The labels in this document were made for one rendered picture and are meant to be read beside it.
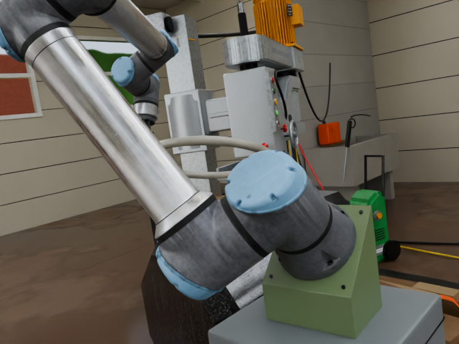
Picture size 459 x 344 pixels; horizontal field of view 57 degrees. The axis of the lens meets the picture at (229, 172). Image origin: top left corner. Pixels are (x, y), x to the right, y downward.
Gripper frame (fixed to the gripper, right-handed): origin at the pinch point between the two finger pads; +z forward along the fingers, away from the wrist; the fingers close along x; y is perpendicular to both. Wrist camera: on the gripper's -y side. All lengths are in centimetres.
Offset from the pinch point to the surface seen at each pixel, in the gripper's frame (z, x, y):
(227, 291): 40, 34, -26
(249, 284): 38, 44, -30
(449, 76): -238, 386, -342
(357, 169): -84, 216, -289
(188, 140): -5.8, 15.1, 22.8
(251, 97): -48, 47, -36
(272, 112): -40, 56, -33
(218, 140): -5.8, 24.1, 24.1
